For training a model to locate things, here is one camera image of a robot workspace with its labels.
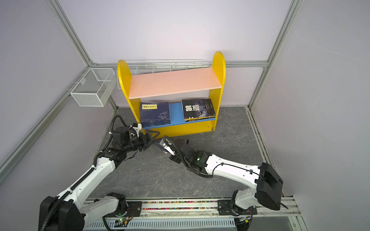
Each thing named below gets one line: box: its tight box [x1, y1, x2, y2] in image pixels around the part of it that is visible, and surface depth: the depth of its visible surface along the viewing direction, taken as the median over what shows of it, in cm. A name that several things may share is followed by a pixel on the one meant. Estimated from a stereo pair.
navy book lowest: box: [140, 102, 172, 128], surface depth 91 cm
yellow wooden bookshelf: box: [117, 51, 227, 138], surface depth 79 cm
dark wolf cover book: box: [181, 98, 216, 123], surface depth 96 cm
